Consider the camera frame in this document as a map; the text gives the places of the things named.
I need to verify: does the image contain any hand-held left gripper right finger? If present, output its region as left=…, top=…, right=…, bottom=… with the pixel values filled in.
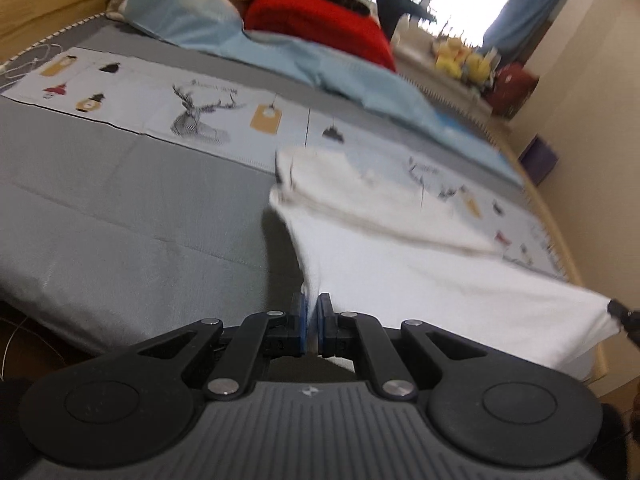
left=317, top=292, right=488, bottom=401

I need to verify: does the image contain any red pillow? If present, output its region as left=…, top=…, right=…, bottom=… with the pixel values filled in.
left=243, top=0, right=398, bottom=73

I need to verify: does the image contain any red bag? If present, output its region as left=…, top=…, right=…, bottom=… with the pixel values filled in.
left=487, top=62, right=541, bottom=118

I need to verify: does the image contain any grey printed bed sheet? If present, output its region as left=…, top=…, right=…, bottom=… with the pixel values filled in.
left=0, top=12, right=581, bottom=361

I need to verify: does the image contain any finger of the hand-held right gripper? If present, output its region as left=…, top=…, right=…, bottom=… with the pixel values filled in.
left=606, top=299, right=640, bottom=348

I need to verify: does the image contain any grey bed mattress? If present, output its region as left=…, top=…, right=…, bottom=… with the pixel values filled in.
left=0, top=0, right=640, bottom=396

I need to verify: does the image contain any white cable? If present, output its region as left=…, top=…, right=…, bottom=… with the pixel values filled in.
left=0, top=42, right=61, bottom=81

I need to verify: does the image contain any white long-sleeve shirt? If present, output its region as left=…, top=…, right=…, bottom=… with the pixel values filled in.
left=269, top=146, right=623, bottom=381

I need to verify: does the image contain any yellow plush toy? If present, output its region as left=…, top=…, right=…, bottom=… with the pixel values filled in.
left=462, top=52, right=494, bottom=84
left=434, top=37, right=464, bottom=78

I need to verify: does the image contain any purple box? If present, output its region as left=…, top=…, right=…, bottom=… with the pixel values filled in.
left=517, top=135, right=558, bottom=183

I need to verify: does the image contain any light blue quilt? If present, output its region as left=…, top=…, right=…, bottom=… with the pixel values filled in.
left=122, top=0, right=523, bottom=183

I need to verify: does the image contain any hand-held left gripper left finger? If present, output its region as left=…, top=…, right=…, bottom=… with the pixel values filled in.
left=135, top=292, right=308, bottom=401

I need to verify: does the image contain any blue curtain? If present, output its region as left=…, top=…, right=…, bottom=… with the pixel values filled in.
left=482, top=0, right=588, bottom=56

